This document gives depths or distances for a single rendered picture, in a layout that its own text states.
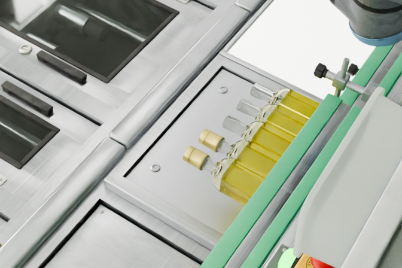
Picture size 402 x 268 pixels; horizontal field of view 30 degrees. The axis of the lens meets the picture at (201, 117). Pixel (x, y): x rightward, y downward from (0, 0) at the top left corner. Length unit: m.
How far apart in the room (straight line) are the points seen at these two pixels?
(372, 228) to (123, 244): 0.79
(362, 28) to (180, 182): 0.55
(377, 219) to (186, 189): 0.78
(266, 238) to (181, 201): 0.38
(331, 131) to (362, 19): 0.24
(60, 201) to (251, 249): 0.52
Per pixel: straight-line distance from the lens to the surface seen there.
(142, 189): 1.62
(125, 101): 1.81
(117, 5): 2.09
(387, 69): 1.70
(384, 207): 0.92
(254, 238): 1.27
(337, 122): 1.44
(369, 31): 1.33
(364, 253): 0.90
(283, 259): 1.17
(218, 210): 1.60
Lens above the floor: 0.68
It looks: 19 degrees up
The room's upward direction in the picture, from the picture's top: 62 degrees counter-clockwise
